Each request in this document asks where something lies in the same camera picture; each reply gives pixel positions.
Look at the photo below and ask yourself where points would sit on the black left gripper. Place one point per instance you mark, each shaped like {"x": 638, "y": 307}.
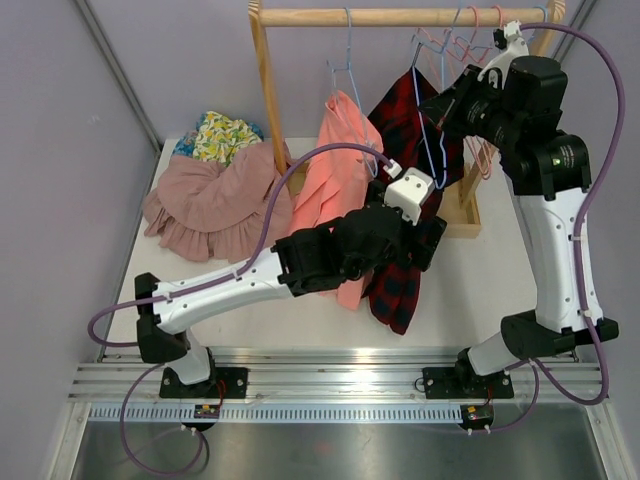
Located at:
{"x": 415, "y": 251}

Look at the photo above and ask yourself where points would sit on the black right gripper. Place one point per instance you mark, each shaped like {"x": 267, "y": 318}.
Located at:
{"x": 445, "y": 111}

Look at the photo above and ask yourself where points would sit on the red black plaid skirt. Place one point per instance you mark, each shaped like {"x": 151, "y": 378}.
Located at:
{"x": 393, "y": 292}

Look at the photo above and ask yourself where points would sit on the pink hanger with ruffled garment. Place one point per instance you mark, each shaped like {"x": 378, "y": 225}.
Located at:
{"x": 451, "y": 48}

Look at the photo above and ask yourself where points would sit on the dusty pink ruffled garment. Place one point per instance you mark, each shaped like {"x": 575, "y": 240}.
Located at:
{"x": 202, "y": 210}

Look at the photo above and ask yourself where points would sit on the blue floral skirt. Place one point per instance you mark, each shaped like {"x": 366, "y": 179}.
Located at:
{"x": 185, "y": 144}

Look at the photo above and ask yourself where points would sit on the blue hanger with plaid skirt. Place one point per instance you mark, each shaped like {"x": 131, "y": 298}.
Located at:
{"x": 437, "y": 158}

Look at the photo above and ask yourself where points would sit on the lemon print skirt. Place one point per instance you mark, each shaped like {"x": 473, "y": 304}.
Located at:
{"x": 219, "y": 138}

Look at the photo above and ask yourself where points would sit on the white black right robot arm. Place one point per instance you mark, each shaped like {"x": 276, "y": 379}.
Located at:
{"x": 517, "y": 112}

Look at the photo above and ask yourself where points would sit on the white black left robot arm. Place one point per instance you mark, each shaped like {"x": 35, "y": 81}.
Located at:
{"x": 310, "y": 260}

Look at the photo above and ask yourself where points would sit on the salmon pink skirt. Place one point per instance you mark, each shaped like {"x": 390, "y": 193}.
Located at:
{"x": 336, "y": 181}

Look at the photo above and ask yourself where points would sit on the wooden clothes rack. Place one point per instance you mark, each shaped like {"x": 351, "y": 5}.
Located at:
{"x": 459, "y": 207}

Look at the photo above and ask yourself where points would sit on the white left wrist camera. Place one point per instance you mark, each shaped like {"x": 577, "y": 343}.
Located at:
{"x": 408, "y": 191}

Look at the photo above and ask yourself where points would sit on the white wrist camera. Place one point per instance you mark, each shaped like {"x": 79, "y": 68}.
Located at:
{"x": 505, "y": 47}
{"x": 408, "y": 191}

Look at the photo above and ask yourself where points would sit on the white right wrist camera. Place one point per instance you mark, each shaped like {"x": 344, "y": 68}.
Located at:
{"x": 505, "y": 47}

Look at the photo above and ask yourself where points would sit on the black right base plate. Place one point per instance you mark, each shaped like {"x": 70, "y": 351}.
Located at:
{"x": 446, "y": 383}

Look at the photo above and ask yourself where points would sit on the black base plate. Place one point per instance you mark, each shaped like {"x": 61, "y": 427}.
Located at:
{"x": 446, "y": 383}
{"x": 229, "y": 383}

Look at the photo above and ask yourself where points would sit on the aluminium mounting rail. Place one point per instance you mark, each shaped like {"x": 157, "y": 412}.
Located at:
{"x": 337, "y": 375}

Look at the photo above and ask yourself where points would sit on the white slotted cable duct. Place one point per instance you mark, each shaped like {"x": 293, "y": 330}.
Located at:
{"x": 280, "y": 413}

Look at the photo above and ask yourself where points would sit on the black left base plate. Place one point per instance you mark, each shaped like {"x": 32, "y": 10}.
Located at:
{"x": 229, "y": 383}

